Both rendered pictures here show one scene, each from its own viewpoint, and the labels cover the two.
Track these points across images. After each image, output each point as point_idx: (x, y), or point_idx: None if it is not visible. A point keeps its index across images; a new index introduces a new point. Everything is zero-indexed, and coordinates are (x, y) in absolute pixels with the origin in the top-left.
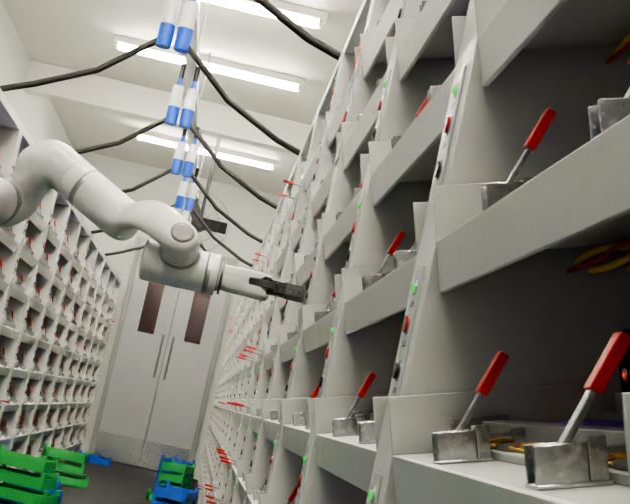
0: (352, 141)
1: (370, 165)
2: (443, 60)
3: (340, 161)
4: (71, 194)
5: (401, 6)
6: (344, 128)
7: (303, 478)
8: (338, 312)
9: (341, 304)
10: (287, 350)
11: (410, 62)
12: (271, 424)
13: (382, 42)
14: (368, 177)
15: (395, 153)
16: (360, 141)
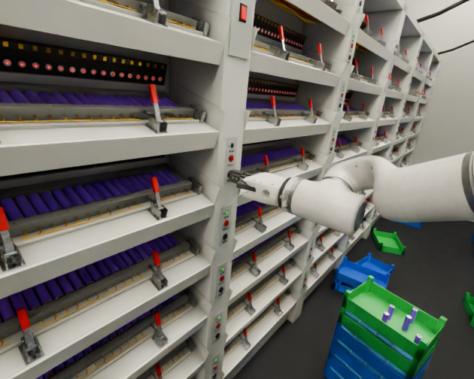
0: (280, 67)
1: (341, 119)
2: None
3: (249, 64)
4: None
5: (348, 52)
6: (254, 34)
7: None
8: (326, 166)
9: (329, 164)
10: (69, 263)
11: (351, 89)
12: (119, 318)
13: (305, 11)
14: (337, 122)
15: (354, 123)
16: (295, 78)
